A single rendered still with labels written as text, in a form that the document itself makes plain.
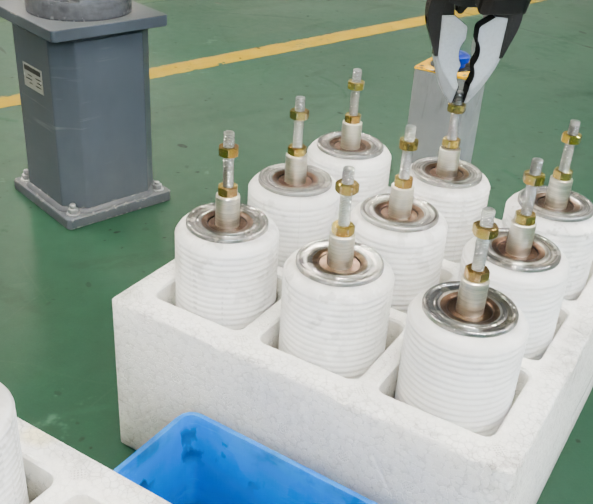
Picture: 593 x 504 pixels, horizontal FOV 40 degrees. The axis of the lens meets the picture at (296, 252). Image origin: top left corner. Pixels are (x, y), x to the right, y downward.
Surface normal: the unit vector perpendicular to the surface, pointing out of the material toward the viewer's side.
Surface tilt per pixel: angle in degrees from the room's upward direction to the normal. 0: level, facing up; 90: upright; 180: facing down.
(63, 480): 0
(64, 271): 0
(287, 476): 88
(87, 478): 0
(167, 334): 90
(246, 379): 90
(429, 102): 90
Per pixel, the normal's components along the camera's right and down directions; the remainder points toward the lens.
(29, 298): 0.06, -0.87
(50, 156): -0.74, 0.29
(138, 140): 0.67, 0.40
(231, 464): -0.54, 0.36
